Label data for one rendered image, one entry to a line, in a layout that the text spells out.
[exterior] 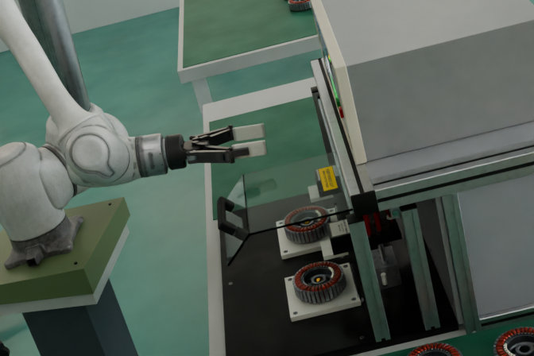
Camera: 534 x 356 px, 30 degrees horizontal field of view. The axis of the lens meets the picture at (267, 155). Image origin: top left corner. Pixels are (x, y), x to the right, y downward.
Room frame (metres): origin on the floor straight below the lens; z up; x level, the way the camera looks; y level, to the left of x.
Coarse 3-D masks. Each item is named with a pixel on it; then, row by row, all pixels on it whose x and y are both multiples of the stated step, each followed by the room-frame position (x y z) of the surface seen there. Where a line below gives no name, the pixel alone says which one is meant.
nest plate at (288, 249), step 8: (336, 216) 2.05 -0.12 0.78; (280, 232) 2.05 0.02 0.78; (280, 240) 2.02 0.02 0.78; (288, 240) 2.00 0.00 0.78; (320, 240) 1.97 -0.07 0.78; (280, 248) 1.98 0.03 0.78; (288, 248) 1.97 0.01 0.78; (296, 248) 1.96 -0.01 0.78; (304, 248) 1.95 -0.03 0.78; (312, 248) 1.95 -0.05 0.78; (320, 248) 1.94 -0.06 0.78; (288, 256) 1.95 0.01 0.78
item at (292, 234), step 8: (328, 216) 2.01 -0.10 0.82; (296, 224) 2.04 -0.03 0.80; (304, 224) 2.01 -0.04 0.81; (312, 224) 1.99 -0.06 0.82; (320, 224) 1.98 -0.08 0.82; (288, 232) 1.99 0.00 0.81; (296, 232) 1.98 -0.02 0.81; (304, 232) 1.97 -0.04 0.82; (312, 232) 1.96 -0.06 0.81; (320, 232) 1.97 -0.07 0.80; (296, 240) 1.98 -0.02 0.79; (304, 240) 1.97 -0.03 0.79; (312, 240) 1.96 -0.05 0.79
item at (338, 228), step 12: (336, 228) 1.78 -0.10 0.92; (348, 228) 1.76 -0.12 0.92; (372, 228) 1.78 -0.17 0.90; (384, 228) 1.76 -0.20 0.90; (336, 240) 1.74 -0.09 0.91; (348, 240) 1.74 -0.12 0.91; (372, 240) 1.74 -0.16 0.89; (384, 240) 1.74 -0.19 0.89; (324, 252) 1.76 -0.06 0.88; (336, 252) 1.74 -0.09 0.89; (384, 252) 1.75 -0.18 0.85
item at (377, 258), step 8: (384, 248) 1.80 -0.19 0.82; (392, 248) 1.80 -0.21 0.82; (376, 256) 1.78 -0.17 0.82; (392, 256) 1.77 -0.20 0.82; (376, 264) 1.75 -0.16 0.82; (384, 264) 1.74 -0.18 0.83; (392, 264) 1.74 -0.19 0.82; (376, 272) 1.74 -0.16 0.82; (384, 272) 1.73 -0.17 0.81; (392, 272) 1.73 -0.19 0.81; (392, 280) 1.73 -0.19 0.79; (400, 280) 1.73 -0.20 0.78; (384, 288) 1.74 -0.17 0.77
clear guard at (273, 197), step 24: (288, 168) 1.82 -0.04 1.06; (312, 168) 1.79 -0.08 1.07; (336, 168) 1.76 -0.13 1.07; (240, 192) 1.79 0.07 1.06; (264, 192) 1.75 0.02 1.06; (288, 192) 1.72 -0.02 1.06; (312, 192) 1.69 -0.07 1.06; (336, 192) 1.67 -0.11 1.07; (240, 216) 1.71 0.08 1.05; (264, 216) 1.65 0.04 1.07; (288, 216) 1.63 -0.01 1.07; (312, 216) 1.61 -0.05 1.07; (240, 240) 1.63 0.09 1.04
